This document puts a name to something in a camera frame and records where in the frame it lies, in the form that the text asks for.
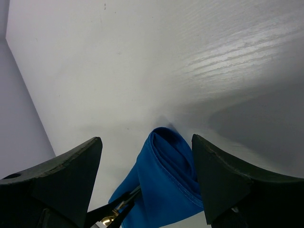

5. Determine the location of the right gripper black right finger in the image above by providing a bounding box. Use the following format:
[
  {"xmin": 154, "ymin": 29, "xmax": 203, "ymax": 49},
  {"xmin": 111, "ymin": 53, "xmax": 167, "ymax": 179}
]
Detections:
[{"xmin": 192, "ymin": 134, "xmax": 304, "ymax": 228}]

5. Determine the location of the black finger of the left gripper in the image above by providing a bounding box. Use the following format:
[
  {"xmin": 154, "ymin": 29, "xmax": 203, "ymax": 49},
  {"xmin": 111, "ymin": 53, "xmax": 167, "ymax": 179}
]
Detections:
[{"xmin": 85, "ymin": 185, "xmax": 142, "ymax": 228}]

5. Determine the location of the blue cloth napkin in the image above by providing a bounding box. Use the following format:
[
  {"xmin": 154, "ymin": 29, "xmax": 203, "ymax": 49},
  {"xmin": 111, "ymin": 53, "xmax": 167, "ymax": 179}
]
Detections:
[{"xmin": 109, "ymin": 127, "xmax": 204, "ymax": 228}]

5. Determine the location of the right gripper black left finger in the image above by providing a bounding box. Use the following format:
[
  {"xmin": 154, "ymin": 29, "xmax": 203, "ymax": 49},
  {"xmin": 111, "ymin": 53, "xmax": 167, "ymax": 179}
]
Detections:
[{"xmin": 0, "ymin": 137, "xmax": 103, "ymax": 228}]

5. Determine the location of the gold spoon green handle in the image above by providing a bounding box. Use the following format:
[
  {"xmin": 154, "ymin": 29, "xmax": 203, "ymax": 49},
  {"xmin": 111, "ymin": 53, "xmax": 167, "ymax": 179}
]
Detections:
[{"xmin": 92, "ymin": 202, "xmax": 126, "ymax": 228}]

